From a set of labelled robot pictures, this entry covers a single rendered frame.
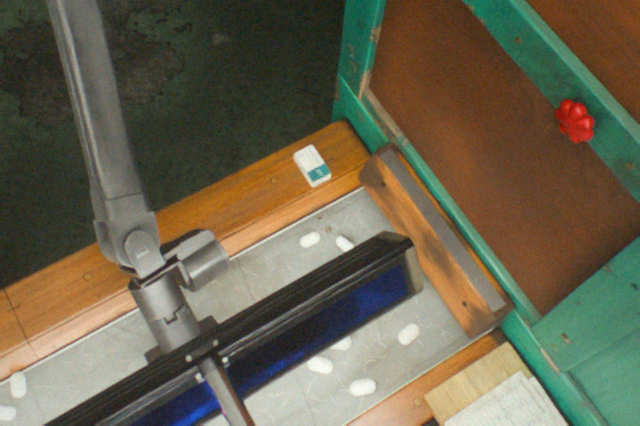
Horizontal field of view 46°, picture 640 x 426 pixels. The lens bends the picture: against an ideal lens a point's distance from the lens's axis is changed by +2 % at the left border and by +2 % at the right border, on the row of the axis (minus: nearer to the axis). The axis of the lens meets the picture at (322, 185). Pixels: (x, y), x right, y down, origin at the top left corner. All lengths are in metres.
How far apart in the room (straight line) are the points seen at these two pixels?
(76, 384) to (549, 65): 0.76
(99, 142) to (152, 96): 1.27
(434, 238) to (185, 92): 1.27
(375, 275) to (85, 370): 0.52
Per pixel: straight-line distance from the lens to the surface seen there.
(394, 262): 0.77
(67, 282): 1.15
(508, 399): 1.10
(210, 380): 0.71
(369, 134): 1.19
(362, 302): 0.77
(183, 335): 0.98
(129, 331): 1.13
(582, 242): 0.87
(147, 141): 2.12
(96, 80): 0.93
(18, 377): 1.14
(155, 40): 2.30
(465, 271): 1.04
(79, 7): 0.94
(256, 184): 1.17
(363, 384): 1.08
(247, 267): 1.14
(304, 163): 1.17
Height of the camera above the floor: 1.82
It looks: 64 degrees down
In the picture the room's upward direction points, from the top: 7 degrees clockwise
